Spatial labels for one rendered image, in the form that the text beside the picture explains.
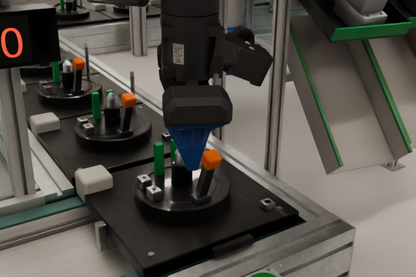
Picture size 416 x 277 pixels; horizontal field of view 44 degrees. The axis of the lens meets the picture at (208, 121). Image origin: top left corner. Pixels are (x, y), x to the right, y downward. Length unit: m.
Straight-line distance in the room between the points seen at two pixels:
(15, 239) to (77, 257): 0.10
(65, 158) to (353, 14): 0.51
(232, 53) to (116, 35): 1.44
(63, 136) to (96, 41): 0.97
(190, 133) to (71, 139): 0.49
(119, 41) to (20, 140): 1.19
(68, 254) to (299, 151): 0.60
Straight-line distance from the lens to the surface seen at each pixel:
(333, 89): 0.88
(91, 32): 1.90
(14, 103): 0.78
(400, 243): 0.92
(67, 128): 1.01
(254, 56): 0.52
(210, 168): 0.66
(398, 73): 0.99
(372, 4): 0.77
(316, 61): 0.89
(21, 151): 0.80
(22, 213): 0.81
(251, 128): 1.27
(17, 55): 0.70
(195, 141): 0.51
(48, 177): 0.88
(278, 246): 0.70
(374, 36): 0.79
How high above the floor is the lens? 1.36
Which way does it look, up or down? 23 degrees down
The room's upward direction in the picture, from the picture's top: 1 degrees clockwise
